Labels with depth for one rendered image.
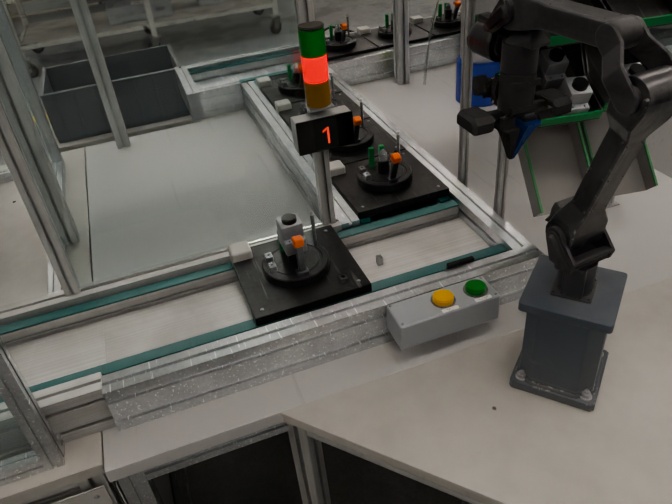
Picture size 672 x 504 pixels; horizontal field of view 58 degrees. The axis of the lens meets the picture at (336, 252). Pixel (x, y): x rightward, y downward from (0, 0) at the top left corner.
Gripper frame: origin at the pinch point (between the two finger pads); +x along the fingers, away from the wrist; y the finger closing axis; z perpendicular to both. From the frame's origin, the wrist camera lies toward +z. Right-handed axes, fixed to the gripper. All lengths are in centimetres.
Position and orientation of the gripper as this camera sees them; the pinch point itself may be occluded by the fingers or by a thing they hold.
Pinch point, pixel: (511, 139)
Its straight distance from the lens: 109.8
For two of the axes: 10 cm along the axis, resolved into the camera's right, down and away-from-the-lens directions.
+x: 0.9, 8.1, 5.9
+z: -3.4, -5.3, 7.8
